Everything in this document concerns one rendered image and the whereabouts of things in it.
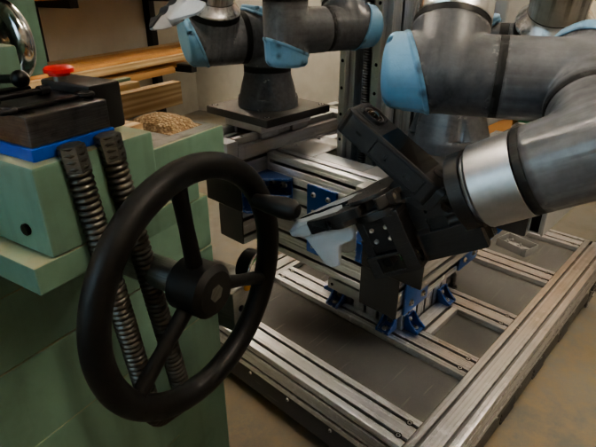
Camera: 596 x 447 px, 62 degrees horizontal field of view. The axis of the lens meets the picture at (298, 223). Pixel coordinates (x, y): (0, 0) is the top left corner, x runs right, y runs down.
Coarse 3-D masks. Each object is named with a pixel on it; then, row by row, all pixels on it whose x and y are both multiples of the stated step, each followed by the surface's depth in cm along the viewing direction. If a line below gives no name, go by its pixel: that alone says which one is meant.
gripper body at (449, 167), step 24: (456, 168) 42; (360, 192) 50; (384, 192) 46; (456, 192) 41; (360, 216) 47; (384, 216) 46; (408, 216) 46; (432, 216) 45; (456, 216) 44; (384, 240) 48; (408, 240) 45; (432, 240) 46; (456, 240) 45; (480, 240) 44; (384, 264) 49; (408, 264) 46
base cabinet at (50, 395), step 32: (192, 320) 83; (64, 352) 62; (192, 352) 84; (0, 384) 55; (32, 384) 59; (64, 384) 63; (160, 384) 79; (0, 416) 56; (32, 416) 60; (64, 416) 64; (96, 416) 68; (192, 416) 89; (224, 416) 99
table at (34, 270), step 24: (192, 120) 80; (168, 144) 69; (192, 144) 73; (216, 144) 78; (168, 216) 58; (0, 240) 50; (0, 264) 48; (24, 264) 46; (48, 264) 46; (72, 264) 48; (48, 288) 47
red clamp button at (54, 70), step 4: (56, 64) 52; (60, 64) 52; (64, 64) 52; (44, 68) 51; (48, 68) 51; (52, 68) 51; (56, 68) 51; (60, 68) 51; (64, 68) 51; (68, 68) 51; (72, 68) 52; (44, 72) 51; (48, 72) 51; (52, 72) 51; (56, 72) 51; (60, 72) 51; (64, 72) 51; (68, 72) 51; (52, 76) 51; (56, 76) 51
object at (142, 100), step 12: (156, 84) 86; (168, 84) 87; (180, 84) 89; (132, 96) 81; (144, 96) 83; (156, 96) 85; (168, 96) 87; (180, 96) 90; (132, 108) 81; (144, 108) 83; (156, 108) 86
